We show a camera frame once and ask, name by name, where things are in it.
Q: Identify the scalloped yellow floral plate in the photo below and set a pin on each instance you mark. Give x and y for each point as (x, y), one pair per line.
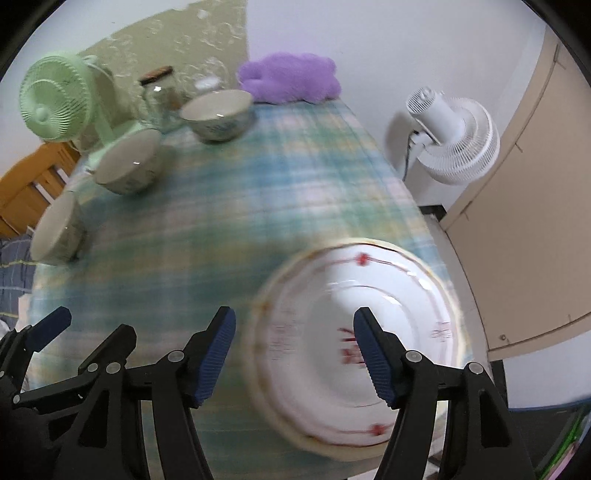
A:
(263, 314)

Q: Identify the beige door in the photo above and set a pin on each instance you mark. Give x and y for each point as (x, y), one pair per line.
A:
(531, 230)

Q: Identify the green patterned board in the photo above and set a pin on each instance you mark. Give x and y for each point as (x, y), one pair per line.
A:
(161, 37)

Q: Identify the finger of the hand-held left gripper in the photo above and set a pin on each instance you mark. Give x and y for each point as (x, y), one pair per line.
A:
(120, 337)
(51, 323)

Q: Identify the white standing fan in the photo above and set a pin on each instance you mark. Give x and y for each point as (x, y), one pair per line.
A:
(457, 138)

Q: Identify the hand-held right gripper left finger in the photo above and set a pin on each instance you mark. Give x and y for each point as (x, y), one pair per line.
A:
(214, 360)

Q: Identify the clear cotton swab container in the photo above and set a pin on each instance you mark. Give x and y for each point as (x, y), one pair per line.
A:
(207, 84)

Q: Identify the plaid tablecloth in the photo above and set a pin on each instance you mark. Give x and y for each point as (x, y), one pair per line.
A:
(254, 194)

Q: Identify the glass jar with dark lid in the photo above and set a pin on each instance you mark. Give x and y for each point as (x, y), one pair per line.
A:
(161, 99)

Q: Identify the green desk fan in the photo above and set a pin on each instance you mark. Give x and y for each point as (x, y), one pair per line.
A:
(51, 97)

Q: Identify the purple plush toy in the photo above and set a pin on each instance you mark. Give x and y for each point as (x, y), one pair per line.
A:
(291, 76)

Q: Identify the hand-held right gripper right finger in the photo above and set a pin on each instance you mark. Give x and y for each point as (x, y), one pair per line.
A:
(376, 364)

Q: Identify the blue plaid bedding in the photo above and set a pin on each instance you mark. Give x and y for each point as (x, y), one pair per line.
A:
(14, 277)

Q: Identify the grey ceramic bowl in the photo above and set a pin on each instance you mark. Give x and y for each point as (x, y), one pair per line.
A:
(217, 110)
(127, 161)
(55, 230)

